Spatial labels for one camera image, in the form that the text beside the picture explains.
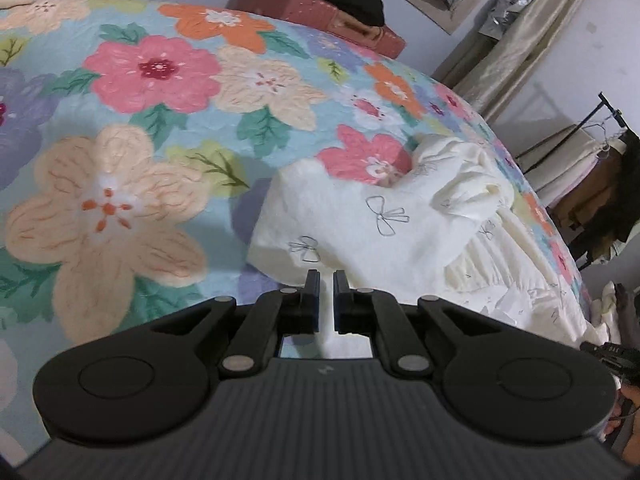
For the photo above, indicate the white cloth pile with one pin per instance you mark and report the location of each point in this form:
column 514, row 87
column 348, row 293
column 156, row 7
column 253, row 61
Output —
column 602, row 305

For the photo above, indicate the brown hanging garment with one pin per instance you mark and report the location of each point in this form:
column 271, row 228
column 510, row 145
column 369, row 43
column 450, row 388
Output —
column 585, row 205

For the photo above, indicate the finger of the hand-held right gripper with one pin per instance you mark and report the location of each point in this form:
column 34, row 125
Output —
column 602, row 352

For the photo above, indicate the beige curtain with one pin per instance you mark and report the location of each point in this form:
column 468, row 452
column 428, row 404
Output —
column 505, row 45

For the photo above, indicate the person's right hand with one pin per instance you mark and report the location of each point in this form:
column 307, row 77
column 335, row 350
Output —
column 631, row 400

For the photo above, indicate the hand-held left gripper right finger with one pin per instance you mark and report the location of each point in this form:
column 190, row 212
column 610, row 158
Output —
column 340, row 310

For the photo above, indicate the floral bed sheet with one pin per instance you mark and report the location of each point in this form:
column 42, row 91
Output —
column 150, row 160

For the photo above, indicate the black clothes rack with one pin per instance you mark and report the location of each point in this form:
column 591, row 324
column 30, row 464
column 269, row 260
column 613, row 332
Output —
column 607, row 105

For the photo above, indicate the black hanging garment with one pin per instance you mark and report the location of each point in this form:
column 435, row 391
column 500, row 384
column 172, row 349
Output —
column 622, row 190

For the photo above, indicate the cream bow-print garment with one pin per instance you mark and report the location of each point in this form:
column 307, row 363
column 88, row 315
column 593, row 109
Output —
column 360, row 240

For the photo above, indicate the pink suitcase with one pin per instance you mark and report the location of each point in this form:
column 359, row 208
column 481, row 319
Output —
column 310, row 10

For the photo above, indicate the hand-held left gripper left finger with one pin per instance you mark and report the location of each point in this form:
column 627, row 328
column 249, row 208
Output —
column 312, row 310

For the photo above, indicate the white hanging garment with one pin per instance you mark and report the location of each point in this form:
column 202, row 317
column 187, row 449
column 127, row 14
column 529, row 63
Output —
column 575, row 160

